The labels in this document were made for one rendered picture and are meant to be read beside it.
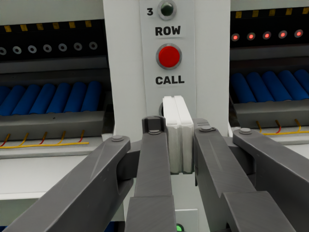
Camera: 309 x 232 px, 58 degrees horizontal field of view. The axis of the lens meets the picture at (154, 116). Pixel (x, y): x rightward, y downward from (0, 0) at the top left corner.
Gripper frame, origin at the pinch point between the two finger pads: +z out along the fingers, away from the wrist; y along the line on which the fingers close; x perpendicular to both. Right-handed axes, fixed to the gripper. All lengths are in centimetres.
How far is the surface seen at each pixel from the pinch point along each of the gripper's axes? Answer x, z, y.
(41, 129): -3.1, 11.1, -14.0
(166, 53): 4.6, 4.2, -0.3
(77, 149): -4.8, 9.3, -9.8
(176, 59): 4.1, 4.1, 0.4
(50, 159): -5.7, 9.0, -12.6
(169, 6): 7.9, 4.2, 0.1
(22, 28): 7.8, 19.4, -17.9
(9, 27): 8.0, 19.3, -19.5
